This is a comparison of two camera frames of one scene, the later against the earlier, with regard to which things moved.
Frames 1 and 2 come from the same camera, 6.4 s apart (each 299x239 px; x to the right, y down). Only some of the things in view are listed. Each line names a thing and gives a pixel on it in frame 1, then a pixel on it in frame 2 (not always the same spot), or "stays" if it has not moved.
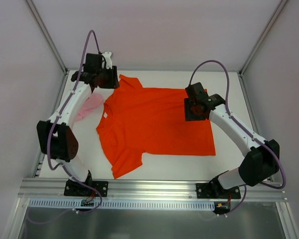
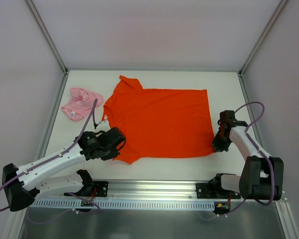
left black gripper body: [112, 77] -> [112, 153]
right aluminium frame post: [281, 5] stays
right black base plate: [216, 191] stays
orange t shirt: [135, 120] stays
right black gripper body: [190, 109] -> [220, 143]
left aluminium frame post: [40, 23] stays
